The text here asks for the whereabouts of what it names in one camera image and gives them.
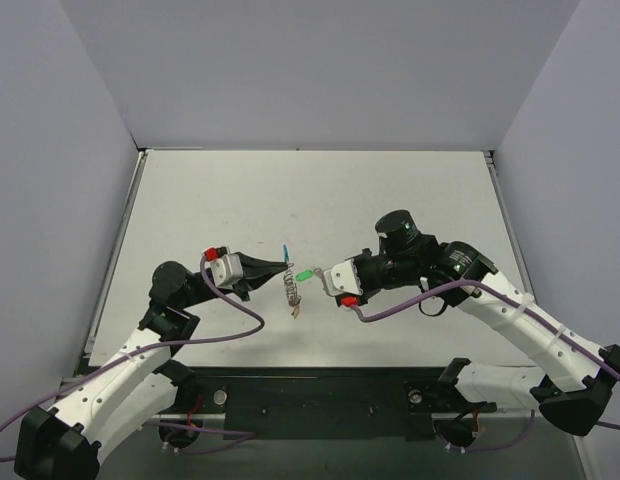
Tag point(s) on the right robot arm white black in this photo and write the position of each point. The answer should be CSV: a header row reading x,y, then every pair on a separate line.
x,y
571,379

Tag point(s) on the large keyring blue handle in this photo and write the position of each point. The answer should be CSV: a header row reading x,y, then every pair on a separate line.
x,y
293,297

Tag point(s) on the green tag key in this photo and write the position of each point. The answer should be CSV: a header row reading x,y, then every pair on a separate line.
x,y
306,275

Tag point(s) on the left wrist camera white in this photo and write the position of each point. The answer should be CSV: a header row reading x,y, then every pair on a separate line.
x,y
225,267

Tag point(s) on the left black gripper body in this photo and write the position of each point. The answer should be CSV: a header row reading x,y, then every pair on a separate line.
x,y
243,278

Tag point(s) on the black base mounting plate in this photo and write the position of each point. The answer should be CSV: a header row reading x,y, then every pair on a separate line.
x,y
350,403

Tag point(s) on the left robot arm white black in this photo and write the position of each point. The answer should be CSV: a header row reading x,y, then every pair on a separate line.
x,y
72,438

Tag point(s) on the aluminium rail frame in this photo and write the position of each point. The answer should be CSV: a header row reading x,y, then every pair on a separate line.
x,y
322,205

